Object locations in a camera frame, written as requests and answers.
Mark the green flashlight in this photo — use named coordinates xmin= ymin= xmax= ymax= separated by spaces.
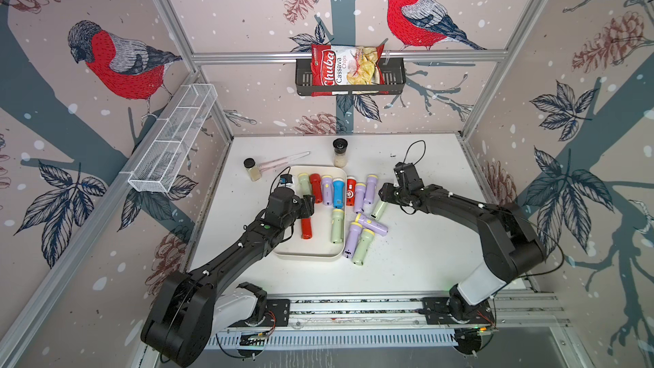
xmin=298 ymin=173 xmax=313 ymax=198
xmin=353 ymin=229 xmax=375 ymax=266
xmin=371 ymin=200 xmax=388 ymax=220
xmin=330 ymin=208 xmax=345 ymax=245

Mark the blue flashlight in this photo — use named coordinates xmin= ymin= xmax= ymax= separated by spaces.
xmin=332 ymin=178 xmax=346 ymax=210

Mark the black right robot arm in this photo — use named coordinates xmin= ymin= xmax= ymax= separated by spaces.
xmin=379 ymin=182 xmax=547 ymax=313

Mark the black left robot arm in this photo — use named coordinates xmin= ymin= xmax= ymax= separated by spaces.
xmin=141 ymin=187 xmax=315 ymax=367

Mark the white rectangular storage tray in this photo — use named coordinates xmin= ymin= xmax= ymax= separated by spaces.
xmin=274 ymin=165 xmax=347 ymax=262

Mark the tall purple flashlight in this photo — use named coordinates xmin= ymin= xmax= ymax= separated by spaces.
xmin=364 ymin=174 xmax=378 ymax=205

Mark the purple flashlight beside red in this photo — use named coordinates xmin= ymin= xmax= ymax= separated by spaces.
xmin=354 ymin=182 xmax=366 ymax=214

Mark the purple flashlight lying across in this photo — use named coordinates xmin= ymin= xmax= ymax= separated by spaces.
xmin=355 ymin=214 xmax=388 ymax=236

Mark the red flashlight with white logo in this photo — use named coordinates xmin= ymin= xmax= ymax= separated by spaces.
xmin=346 ymin=177 xmax=357 ymax=206

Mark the small black cap jar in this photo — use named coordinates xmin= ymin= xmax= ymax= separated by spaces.
xmin=244 ymin=158 xmax=262 ymax=182

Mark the black cap spice grinder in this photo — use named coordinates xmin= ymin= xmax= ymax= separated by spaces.
xmin=332 ymin=138 xmax=348 ymax=168

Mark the red cassava chips bag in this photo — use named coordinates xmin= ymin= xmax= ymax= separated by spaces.
xmin=311 ymin=44 xmax=384 ymax=87

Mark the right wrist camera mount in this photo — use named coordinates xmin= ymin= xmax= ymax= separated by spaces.
xmin=393 ymin=162 xmax=424 ymax=192

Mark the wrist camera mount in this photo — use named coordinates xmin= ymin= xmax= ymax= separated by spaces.
xmin=393 ymin=162 xmax=424 ymax=192
xmin=278 ymin=173 xmax=294 ymax=188

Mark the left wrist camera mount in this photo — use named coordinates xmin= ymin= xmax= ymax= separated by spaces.
xmin=278 ymin=173 xmax=294 ymax=188

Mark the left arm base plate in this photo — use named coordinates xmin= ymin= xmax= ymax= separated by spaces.
xmin=229 ymin=298 xmax=291 ymax=329

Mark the black wall basket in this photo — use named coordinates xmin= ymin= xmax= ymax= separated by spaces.
xmin=296 ymin=58 xmax=406 ymax=96

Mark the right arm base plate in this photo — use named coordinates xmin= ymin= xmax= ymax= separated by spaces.
xmin=418 ymin=297 xmax=496 ymax=325

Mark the white wire mesh shelf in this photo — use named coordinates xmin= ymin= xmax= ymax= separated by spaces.
xmin=128 ymin=83 xmax=217 ymax=194

